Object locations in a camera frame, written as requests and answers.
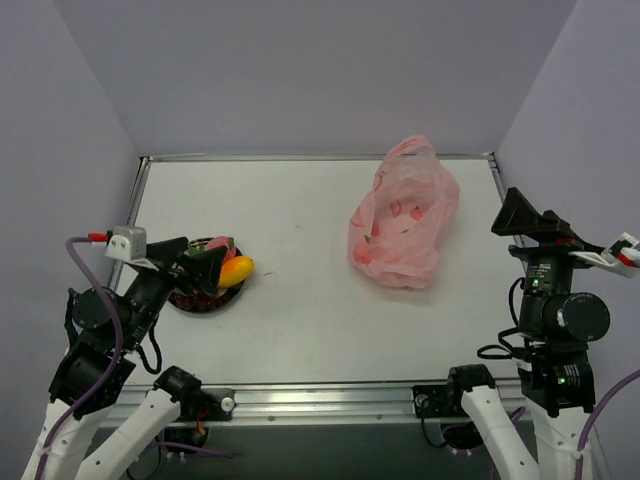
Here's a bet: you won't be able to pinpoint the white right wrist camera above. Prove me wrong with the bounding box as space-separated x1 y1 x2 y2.
570 232 639 278

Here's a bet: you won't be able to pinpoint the black rimmed round plate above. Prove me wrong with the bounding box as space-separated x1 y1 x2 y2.
169 236 244 314

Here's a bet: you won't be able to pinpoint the orange fake fruit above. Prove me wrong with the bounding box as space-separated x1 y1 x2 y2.
218 256 254 289

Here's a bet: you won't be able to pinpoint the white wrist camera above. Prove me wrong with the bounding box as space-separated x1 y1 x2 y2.
570 232 639 278
105 226 147 263

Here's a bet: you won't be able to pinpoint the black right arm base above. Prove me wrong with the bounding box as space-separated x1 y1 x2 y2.
412 364 495 455

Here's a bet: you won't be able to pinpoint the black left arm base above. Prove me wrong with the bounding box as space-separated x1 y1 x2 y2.
160 388 236 459

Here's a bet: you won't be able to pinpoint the red fake cherry tomatoes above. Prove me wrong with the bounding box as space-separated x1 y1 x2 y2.
187 239 209 256

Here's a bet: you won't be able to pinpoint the pink plastic bag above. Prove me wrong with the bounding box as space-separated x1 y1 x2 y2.
347 135 460 290

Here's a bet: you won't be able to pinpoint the pink fake peach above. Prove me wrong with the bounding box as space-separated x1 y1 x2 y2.
205 236 237 261

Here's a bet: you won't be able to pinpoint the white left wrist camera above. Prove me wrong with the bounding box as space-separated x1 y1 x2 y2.
105 226 147 263

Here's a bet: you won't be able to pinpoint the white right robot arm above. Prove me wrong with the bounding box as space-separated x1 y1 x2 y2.
443 187 610 479

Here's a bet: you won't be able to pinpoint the aluminium front rail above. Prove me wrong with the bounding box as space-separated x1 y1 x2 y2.
202 372 447 428

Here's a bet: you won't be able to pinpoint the dark red fake grapes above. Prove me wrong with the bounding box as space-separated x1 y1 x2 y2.
169 292 226 313

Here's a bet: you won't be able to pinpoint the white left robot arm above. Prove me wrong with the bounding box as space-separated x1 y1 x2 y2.
22 230 233 479

